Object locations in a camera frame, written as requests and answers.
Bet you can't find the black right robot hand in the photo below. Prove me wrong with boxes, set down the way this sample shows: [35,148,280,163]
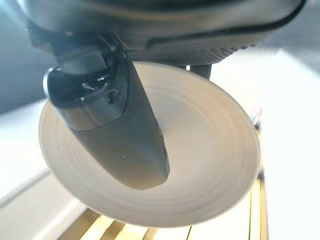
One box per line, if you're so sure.
[24,0,308,192]

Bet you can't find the white round ceramic plate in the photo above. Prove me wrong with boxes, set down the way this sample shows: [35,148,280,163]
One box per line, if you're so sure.
[37,61,261,229]

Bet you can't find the wooden slatted rack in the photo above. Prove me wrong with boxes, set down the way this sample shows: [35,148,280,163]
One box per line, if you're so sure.
[58,129,270,240]

